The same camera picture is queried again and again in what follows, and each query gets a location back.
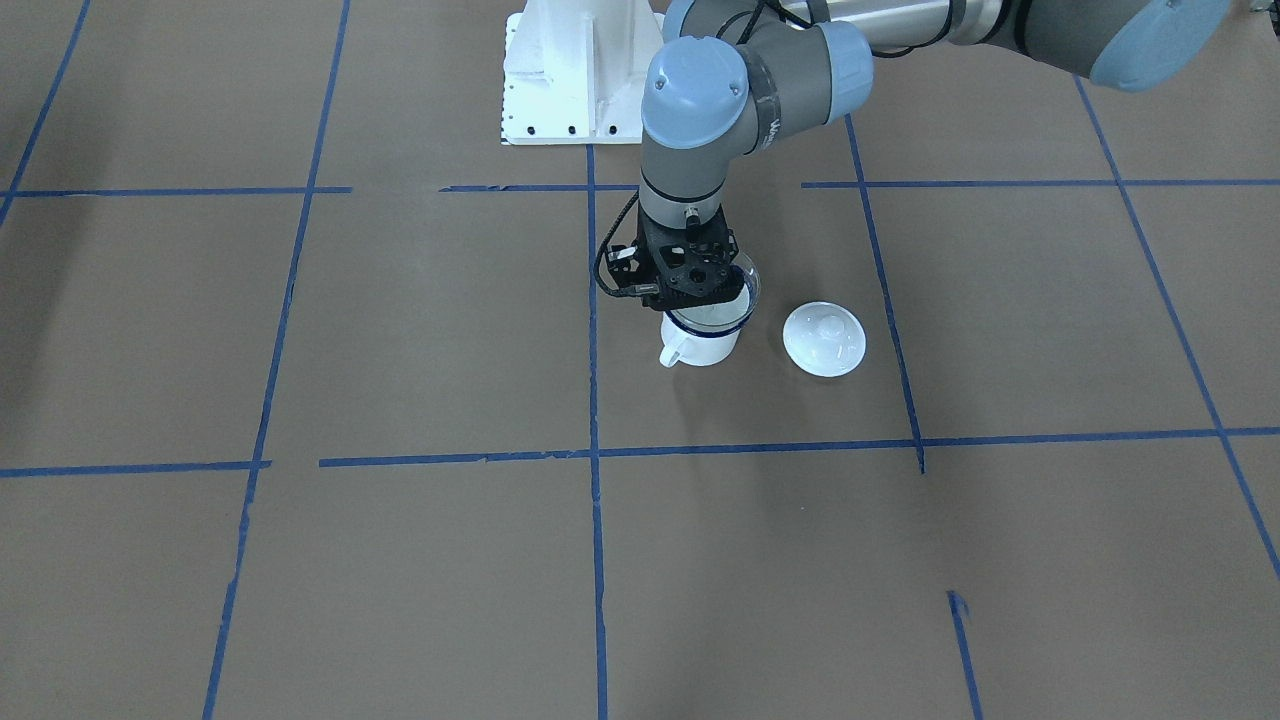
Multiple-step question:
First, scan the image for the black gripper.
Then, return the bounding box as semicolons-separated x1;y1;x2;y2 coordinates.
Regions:
636;211;742;309

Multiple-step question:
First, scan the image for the clear plastic funnel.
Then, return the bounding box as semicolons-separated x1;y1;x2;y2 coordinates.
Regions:
664;252;759;338

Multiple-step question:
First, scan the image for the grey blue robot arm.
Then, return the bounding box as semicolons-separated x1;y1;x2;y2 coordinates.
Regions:
594;1;1229;311

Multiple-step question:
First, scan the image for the white enamel mug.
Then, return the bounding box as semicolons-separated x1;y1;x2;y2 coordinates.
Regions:
659;313;746;368

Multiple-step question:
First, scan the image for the white ceramic lid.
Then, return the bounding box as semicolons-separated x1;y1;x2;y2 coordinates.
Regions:
782;301;867;378

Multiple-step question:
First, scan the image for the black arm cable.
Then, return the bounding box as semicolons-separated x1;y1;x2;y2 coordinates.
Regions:
594;190;660;301

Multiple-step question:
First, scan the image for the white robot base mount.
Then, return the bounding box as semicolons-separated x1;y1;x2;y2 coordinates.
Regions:
500;1;666;146

